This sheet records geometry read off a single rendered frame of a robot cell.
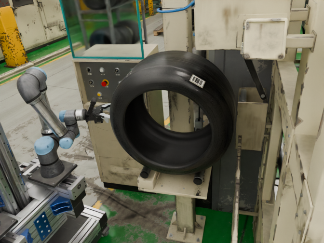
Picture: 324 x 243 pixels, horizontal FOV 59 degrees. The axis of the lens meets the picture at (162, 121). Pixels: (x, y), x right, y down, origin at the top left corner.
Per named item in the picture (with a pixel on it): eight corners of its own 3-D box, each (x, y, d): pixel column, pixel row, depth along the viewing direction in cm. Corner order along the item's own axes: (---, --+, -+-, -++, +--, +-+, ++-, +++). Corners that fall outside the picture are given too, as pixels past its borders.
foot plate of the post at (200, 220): (173, 212, 242) (173, 209, 240) (205, 217, 235) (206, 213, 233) (166, 239, 220) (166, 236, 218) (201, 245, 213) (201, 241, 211)
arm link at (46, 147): (35, 165, 177) (29, 147, 171) (43, 152, 189) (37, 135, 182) (55, 163, 177) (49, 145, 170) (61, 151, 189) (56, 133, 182)
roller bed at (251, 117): (236, 130, 179) (238, 87, 164) (261, 132, 175) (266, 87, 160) (234, 149, 163) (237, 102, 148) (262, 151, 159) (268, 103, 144)
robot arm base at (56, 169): (35, 175, 185) (31, 163, 180) (52, 161, 196) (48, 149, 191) (53, 180, 179) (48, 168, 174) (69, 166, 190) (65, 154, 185)
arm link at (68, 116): (63, 119, 188) (60, 108, 184) (80, 118, 188) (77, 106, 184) (60, 125, 181) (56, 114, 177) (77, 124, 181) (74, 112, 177)
